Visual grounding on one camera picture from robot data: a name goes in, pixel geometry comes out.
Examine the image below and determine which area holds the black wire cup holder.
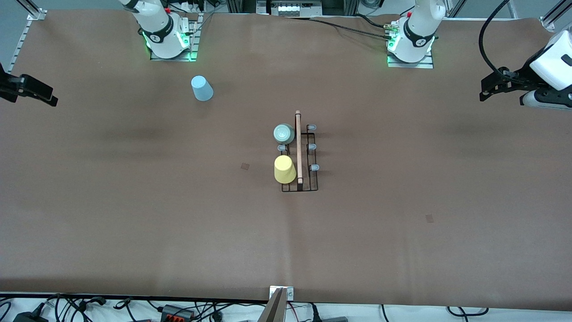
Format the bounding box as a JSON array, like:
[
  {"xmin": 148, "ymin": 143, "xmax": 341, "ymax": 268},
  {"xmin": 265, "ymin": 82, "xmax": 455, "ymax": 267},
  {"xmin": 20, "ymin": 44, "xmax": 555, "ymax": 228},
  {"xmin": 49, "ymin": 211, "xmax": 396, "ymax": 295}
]
[{"xmin": 277, "ymin": 110, "xmax": 320, "ymax": 193}]

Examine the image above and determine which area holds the grey-green plastic cup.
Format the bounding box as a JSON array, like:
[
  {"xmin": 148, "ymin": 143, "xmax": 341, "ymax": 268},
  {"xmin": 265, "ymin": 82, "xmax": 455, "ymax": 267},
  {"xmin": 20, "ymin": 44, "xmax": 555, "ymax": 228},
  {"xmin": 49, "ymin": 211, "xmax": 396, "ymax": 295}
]
[{"xmin": 273, "ymin": 123, "xmax": 295, "ymax": 145}]

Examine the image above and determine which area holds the yellow plastic cup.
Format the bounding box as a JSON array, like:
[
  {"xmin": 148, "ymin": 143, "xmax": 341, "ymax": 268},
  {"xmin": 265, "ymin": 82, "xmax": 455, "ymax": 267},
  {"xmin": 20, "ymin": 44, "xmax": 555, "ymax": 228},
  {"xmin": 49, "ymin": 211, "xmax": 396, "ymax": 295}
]
[{"xmin": 274, "ymin": 155, "xmax": 297, "ymax": 185}]

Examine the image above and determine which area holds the light blue plastic cup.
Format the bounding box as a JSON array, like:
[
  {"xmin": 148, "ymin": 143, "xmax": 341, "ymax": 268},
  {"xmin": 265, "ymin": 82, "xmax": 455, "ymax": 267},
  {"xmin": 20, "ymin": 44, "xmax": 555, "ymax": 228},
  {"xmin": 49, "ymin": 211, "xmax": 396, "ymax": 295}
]
[{"xmin": 191, "ymin": 76, "xmax": 214, "ymax": 102}]

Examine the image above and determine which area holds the white power strip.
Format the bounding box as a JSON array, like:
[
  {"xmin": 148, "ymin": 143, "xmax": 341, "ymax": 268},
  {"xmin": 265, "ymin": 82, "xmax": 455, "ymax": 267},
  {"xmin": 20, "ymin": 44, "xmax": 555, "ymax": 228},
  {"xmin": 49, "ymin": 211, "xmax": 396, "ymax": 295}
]
[{"xmin": 179, "ymin": 0, "xmax": 210, "ymax": 13}]

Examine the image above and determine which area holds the white electronics box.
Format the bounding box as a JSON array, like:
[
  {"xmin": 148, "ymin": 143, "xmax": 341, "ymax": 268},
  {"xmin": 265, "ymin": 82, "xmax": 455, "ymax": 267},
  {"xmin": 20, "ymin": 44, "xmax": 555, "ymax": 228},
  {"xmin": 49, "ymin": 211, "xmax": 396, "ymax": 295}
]
[{"xmin": 269, "ymin": 0, "xmax": 323, "ymax": 17}]

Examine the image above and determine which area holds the black power adapter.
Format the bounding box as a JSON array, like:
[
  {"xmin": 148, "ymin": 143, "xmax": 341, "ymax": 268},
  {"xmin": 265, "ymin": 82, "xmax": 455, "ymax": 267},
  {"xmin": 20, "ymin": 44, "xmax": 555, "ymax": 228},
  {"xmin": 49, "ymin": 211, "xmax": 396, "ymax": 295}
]
[{"xmin": 13, "ymin": 311, "xmax": 49, "ymax": 322}]

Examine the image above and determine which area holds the black red connector box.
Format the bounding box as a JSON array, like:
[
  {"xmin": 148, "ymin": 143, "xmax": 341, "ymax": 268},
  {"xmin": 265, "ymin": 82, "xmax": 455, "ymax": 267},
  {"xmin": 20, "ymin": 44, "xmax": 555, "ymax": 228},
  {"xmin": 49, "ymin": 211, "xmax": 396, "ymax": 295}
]
[{"xmin": 161, "ymin": 305, "xmax": 195, "ymax": 321}]

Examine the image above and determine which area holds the perforated metal rail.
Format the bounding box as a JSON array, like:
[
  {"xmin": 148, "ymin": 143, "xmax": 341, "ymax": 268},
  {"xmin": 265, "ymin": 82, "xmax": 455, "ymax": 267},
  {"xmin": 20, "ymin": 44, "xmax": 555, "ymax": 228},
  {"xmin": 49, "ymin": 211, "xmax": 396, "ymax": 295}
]
[{"xmin": 0, "ymin": 20, "xmax": 33, "ymax": 97}]

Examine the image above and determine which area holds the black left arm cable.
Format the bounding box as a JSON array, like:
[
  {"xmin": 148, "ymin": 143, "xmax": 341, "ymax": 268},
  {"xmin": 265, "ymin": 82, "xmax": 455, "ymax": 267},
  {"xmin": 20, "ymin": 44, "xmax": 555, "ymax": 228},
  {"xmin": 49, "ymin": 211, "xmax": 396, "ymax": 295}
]
[{"xmin": 479, "ymin": 0, "xmax": 512, "ymax": 76}]

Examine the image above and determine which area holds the aluminium frame profile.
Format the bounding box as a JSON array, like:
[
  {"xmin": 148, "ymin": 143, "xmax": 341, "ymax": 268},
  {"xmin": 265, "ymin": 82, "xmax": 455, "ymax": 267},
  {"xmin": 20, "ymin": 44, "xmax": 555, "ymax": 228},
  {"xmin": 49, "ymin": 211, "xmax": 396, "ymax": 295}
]
[
  {"xmin": 540, "ymin": 0, "xmax": 572, "ymax": 31},
  {"xmin": 16, "ymin": 0, "xmax": 47, "ymax": 21}
]

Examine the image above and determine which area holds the long black table cable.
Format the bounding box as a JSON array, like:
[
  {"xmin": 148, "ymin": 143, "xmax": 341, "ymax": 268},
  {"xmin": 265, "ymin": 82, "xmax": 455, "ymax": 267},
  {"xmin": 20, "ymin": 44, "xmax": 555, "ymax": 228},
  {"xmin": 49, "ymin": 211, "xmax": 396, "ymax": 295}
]
[{"xmin": 286, "ymin": 16, "xmax": 394, "ymax": 42}]

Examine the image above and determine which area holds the small metal bracket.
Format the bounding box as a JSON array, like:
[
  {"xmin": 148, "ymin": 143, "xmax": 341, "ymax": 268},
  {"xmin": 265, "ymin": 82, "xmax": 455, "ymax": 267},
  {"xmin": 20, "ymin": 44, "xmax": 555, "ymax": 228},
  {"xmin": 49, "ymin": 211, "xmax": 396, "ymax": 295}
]
[{"xmin": 269, "ymin": 286, "xmax": 295, "ymax": 301}]

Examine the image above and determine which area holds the grey aluminium post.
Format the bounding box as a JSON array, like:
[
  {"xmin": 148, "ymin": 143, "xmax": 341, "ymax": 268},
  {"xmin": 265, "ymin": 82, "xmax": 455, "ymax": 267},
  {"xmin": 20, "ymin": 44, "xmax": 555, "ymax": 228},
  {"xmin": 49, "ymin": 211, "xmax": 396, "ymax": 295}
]
[{"xmin": 257, "ymin": 288, "xmax": 287, "ymax": 322}]

